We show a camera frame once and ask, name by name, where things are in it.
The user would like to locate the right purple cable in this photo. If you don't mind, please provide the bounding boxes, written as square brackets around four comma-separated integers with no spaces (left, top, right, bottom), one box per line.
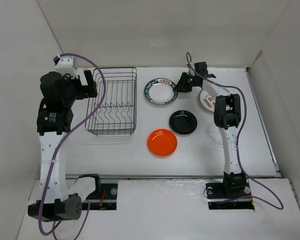
[185,51,284,210]

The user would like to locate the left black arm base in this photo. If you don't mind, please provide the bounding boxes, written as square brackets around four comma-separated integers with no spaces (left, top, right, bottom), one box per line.
[87,183,118,211]

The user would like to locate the clear plastic dish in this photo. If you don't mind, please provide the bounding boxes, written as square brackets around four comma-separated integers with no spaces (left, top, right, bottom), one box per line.
[207,122,223,147]

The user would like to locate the purple cable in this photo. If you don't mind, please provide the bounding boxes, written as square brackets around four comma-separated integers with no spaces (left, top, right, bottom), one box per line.
[38,52,108,240]
[185,51,284,210]

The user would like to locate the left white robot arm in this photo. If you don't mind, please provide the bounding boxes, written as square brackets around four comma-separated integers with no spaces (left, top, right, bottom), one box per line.
[27,70,102,222]

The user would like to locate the black small plate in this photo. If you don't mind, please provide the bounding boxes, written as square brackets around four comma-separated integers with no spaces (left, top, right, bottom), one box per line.
[169,110,198,135]

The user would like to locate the white plate red characters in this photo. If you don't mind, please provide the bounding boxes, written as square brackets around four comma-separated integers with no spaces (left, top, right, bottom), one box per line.
[198,89,216,113]

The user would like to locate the orange plate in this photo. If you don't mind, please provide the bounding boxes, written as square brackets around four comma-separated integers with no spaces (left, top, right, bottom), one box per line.
[147,128,178,158]

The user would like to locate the green rimmed white plate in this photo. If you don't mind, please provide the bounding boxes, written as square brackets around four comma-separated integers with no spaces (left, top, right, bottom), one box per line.
[143,78,179,106]

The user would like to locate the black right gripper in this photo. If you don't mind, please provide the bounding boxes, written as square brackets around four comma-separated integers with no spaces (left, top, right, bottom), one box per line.
[172,72,197,93]

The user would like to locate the grey wire dish rack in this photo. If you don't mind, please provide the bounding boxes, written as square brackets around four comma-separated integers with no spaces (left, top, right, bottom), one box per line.
[85,67,137,136]

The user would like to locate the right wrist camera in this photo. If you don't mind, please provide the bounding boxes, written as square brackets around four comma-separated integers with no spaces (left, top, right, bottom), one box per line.
[194,61,216,79]

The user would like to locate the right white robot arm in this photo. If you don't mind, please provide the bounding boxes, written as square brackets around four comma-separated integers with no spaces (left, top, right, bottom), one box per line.
[173,72,247,198]

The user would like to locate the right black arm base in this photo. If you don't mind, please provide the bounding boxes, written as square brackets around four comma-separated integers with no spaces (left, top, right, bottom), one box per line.
[203,182,255,210]

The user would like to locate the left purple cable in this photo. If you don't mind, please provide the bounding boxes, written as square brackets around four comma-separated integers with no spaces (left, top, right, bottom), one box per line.
[38,52,108,240]

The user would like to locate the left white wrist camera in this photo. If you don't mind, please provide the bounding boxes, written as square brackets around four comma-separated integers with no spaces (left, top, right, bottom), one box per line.
[53,55,78,78]

